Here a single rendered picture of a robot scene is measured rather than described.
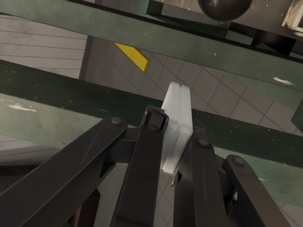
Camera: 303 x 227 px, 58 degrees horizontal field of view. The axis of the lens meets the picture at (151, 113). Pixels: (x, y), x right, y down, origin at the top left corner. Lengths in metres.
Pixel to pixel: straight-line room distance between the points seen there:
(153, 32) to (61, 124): 0.18
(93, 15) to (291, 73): 0.29
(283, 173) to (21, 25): 3.17
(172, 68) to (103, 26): 1.97
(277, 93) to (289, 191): 0.51
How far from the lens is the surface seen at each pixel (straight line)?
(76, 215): 3.95
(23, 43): 3.45
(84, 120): 0.34
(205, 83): 2.09
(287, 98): 0.87
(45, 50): 3.54
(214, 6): 0.19
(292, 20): 0.35
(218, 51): 0.41
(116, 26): 0.40
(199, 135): 0.16
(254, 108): 1.85
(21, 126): 0.38
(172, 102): 0.17
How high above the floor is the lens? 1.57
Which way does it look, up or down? 37 degrees down
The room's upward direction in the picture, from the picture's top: 95 degrees counter-clockwise
